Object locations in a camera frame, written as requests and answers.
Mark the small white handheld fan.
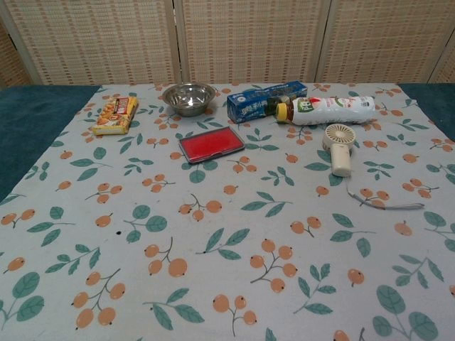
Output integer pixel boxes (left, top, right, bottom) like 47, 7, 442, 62
322, 123, 426, 212

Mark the red ink pad case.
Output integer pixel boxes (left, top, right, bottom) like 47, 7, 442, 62
178, 128, 247, 166

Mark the long blue cardboard box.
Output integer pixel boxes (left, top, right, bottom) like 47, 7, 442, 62
226, 80, 309, 125

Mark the floral orange fruit tablecloth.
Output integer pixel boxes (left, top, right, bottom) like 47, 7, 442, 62
0, 82, 455, 341

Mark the stainless steel bowl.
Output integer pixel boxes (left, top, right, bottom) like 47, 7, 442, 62
162, 83, 217, 117

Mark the white drink bottle yellow cap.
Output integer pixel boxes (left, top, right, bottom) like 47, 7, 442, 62
274, 95, 377, 126

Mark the yellow snack box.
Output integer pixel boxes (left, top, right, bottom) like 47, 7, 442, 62
92, 95, 139, 137

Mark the woven bamboo folding screen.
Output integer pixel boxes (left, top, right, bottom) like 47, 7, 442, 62
0, 0, 455, 90

